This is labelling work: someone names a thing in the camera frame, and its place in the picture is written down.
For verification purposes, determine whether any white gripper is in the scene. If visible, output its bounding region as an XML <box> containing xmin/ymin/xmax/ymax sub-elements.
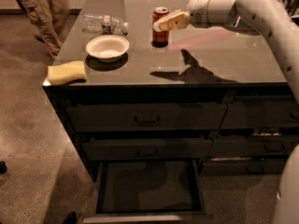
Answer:
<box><xmin>153</xmin><ymin>0</ymin><xmax>211</xmax><ymax>32</ymax></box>

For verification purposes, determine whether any red coke can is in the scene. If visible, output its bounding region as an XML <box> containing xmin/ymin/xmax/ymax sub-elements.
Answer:
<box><xmin>151</xmin><ymin>7</ymin><xmax>169</xmax><ymax>48</ymax></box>

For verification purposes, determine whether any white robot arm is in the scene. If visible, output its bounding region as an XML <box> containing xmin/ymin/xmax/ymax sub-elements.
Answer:
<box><xmin>153</xmin><ymin>0</ymin><xmax>299</xmax><ymax>224</ymax></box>

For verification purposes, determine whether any top left drawer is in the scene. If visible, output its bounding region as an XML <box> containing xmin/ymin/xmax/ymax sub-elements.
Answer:
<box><xmin>66</xmin><ymin>103</ymin><xmax>227</xmax><ymax>133</ymax></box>

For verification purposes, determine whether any top right drawer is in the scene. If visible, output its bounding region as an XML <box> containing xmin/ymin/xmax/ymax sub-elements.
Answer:
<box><xmin>220</xmin><ymin>94</ymin><xmax>299</xmax><ymax>131</ymax></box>

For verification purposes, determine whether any middle left drawer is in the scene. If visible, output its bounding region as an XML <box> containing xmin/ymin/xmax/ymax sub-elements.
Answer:
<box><xmin>82</xmin><ymin>138</ymin><xmax>212</xmax><ymax>161</ymax></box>

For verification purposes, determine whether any middle right drawer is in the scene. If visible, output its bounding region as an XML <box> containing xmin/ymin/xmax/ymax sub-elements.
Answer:
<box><xmin>208</xmin><ymin>135</ymin><xmax>299</xmax><ymax>158</ymax></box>

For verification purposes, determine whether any bottom right drawer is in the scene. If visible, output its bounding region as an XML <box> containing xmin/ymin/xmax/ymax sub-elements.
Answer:
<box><xmin>198</xmin><ymin>159</ymin><xmax>285</xmax><ymax>176</ymax></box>

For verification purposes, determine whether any open bottom left drawer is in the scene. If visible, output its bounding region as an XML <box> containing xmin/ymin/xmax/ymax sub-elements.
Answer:
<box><xmin>83</xmin><ymin>159</ymin><xmax>213</xmax><ymax>224</ymax></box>

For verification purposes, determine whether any black object on floor bottom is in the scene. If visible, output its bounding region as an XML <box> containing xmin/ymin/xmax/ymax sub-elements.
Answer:
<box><xmin>62</xmin><ymin>212</ymin><xmax>78</xmax><ymax>224</ymax></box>

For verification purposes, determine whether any black object on floor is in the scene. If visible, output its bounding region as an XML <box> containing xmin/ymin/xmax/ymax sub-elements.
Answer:
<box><xmin>0</xmin><ymin>161</ymin><xmax>7</xmax><ymax>175</ymax></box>
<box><xmin>62</xmin><ymin>212</ymin><xmax>78</xmax><ymax>224</ymax></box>

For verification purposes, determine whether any clear plastic water bottle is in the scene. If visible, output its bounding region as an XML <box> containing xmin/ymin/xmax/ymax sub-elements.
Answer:
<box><xmin>82</xmin><ymin>13</ymin><xmax>129</xmax><ymax>35</ymax></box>

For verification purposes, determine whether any white paper bowl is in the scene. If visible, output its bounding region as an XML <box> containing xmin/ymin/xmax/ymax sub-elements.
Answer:
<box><xmin>86</xmin><ymin>35</ymin><xmax>130</xmax><ymax>63</ymax></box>

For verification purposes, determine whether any dark cabinet with drawers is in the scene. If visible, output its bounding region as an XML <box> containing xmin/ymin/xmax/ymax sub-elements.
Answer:
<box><xmin>43</xmin><ymin>0</ymin><xmax>298</xmax><ymax>175</ymax></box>

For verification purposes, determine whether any yellow sponge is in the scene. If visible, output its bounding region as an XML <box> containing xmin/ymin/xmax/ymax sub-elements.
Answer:
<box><xmin>47</xmin><ymin>61</ymin><xmax>86</xmax><ymax>85</ymax></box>

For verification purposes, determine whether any person in khaki trousers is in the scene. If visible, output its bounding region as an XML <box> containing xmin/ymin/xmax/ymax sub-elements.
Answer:
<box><xmin>16</xmin><ymin>0</ymin><xmax>68</xmax><ymax>60</ymax></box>

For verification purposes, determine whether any black object on floor left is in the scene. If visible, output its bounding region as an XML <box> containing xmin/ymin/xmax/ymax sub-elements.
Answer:
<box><xmin>0</xmin><ymin>161</ymin><xmax>7</xmax><ymax>175</ymax></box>

